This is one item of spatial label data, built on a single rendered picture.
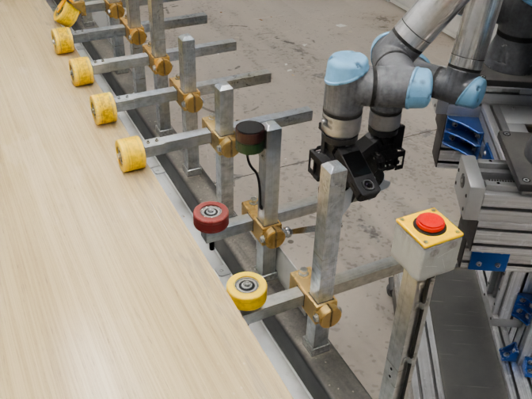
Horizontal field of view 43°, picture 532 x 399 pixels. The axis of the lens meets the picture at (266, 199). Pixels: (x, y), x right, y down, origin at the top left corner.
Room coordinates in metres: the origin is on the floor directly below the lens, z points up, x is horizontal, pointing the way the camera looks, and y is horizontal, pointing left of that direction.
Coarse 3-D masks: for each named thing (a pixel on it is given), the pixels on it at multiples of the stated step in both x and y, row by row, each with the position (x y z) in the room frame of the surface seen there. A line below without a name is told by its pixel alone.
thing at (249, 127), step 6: (240, 126) 1.20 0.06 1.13; (246, 126) 1.20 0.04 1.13; (252, 126) 1.20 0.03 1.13; (258, 126) 1.21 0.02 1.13; (246, 132) 1.18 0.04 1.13; (252, 132) 1.18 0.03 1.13; (258, 132) 1.18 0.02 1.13; (246, 144) 1.17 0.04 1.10; (264, 150) 1.20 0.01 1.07; (246, 156) 1.20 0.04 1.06; (264, 156) 1.20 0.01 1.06; (252, 168) 1.20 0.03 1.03; (258, 180) 1.20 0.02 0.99; (258, 186) 1.21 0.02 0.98
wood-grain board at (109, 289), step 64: (0, 0) 2.50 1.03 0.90; (0, 64) 1.94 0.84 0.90; (64, 64) 1.95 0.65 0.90; (0, 128) 1.54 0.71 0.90; (64, 128) 1.55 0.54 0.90; (0, 192) 1.25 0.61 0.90; (64, 192) 1.26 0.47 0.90; (128, 192) 1.27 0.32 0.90; (0, 256) 1.03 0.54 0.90; (64, 256) 1.04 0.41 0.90; (128, 256) 1.05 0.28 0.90; (192, 256) 1.05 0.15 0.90; (0, 320) 0.86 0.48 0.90; (64, 320) 0.86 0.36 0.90; (128, 320) 0.87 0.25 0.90; (192, 320) 0.87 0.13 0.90; (0, 384) 0.72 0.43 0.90; (64, 384) 0.72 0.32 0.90; (128, 384) 0.72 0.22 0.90; (192, 384) 0.73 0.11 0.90; (256, 384) 0.73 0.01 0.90
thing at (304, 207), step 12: (288, 204) 1.30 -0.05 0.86; (300, 204) 1.30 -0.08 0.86; (312, 204) 1.30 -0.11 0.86; (240, 216) 1.25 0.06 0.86; (288, 216) 1.28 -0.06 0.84; (300, 216) 1.29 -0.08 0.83; (228, 228) 1.20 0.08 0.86; (240, 228) 1.22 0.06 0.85; (252, 228) 1.23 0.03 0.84; (204, 240) 1.19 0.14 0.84; (216, 240) 1.19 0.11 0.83
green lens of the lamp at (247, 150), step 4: (236, 140) 1.19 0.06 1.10; (236, 144) 1.19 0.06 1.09; (240, 144) 1.18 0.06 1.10; (256, 144) 1.18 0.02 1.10; (260, 144) 1.18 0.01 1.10; (236, 148) 1.19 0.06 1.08; (240, 148) 1.18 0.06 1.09; (244, 148) 1.17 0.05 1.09; (248, 148) 1.17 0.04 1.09; (252, 148) 1.17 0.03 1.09; (256, 148) 1.17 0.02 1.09; (260, 148) 1.18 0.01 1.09; (240, 152) 1.18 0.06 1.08; (244, 152) 1.17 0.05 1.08; (248, 152) 1.17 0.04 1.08; (252, 152) 1.17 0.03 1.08; (256, 152) 1.17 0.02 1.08; (260, 152) 1.18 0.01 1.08
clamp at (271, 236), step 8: (248, 200) 1.30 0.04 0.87; (248, 208) 1.26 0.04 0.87; (256, 208) 1.27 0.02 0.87; (256, 216) 1.24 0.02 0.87; (256, 224) 1.21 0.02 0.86; (272, 224) 1.21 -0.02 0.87; (280, 224) 1.21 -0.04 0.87; (256, 232) 1.21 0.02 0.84; (264, 232) 1.19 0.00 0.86; (272, 232) 1.18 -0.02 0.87; (280, 232) 1.19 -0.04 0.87; (264, 240) 1.18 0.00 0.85; (272, 240) 1.18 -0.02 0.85; (280, 240) 1.19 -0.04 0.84; (272, 248) 1.18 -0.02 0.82
